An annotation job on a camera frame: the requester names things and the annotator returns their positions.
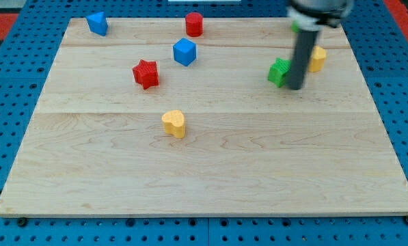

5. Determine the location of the blue triangle block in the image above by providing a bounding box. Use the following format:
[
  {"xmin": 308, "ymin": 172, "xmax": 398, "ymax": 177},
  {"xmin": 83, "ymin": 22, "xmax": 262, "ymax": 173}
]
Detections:
[{"xmin": 85, "ymin": 12, "xmax": 108, "ymax": 36}]

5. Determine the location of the light wooden board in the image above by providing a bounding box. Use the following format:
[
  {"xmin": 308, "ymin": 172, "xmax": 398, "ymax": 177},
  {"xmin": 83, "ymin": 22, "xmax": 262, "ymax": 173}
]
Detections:
[{"xmin": 0, "ymin": 18, "xmax": 408, "ymax": 218}]

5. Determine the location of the yellow pentagon block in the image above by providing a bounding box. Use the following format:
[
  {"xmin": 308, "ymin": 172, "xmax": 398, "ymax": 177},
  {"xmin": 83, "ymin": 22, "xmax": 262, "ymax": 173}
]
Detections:
[{"xmin": 308, "ymin": 46, "xmax": 327, "ymax": 72}]

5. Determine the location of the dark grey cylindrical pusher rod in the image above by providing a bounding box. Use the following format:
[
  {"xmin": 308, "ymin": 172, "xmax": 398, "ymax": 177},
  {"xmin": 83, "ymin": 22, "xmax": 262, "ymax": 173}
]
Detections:
[{"xmin": 286, "ymin": 29, "xmax": 319, "ymax": 90}]

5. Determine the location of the blue cube block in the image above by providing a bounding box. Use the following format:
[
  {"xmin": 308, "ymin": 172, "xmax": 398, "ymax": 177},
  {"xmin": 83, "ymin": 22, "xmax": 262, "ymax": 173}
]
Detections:
[{"xmin": 173, "ymin": 38, "xmax": 197, "ymax": 66}]

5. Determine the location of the red star block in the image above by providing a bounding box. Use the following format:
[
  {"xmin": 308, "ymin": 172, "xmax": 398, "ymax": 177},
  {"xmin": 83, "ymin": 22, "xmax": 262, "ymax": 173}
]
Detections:
[{"xmin": 132, "ymin": 59, "xmax": 159, "ymax": 90}]

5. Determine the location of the red cylinder block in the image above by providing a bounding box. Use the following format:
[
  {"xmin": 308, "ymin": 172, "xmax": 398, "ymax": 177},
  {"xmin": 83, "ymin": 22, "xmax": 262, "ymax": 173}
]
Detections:
[{"xmin": 185, "ymin": 12, "xmax": 203, "ymax": 37}]

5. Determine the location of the green star block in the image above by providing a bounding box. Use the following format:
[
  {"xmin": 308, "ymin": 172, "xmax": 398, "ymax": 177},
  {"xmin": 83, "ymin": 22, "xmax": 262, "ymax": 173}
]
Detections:
[{"xmin": 267, "ymin": 57, "xmax": 291, "ymax": 87}]

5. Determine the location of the green block behind arm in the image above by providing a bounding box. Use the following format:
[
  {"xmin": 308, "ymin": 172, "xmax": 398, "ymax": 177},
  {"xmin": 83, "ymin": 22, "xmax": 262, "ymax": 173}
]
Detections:
[{"xmin": 291, "ymin": 20, "xmax": 299, "ymax": 33}]

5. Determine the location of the yellow heart block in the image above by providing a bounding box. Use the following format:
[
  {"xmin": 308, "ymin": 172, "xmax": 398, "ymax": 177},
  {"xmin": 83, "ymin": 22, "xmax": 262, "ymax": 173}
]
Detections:
[{"xmin": 161, "ymin": 110, "xmax": 186, "ymax": 139}]

